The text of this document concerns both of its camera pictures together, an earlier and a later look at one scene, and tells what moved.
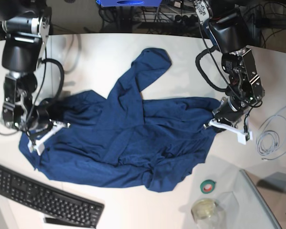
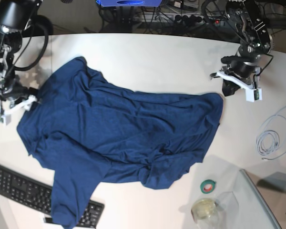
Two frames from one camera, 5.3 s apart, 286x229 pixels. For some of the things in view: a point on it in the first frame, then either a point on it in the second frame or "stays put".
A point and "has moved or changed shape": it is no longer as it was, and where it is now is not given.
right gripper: (227, 112) to (245, 67)
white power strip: (169, 17) stays put
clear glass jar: (208, 213) stays put
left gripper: (40, 119) to (18, 93)
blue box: (129, 3) stays put
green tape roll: (208, 186) stays put
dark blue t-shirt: (125, 140) has moved or changed shape
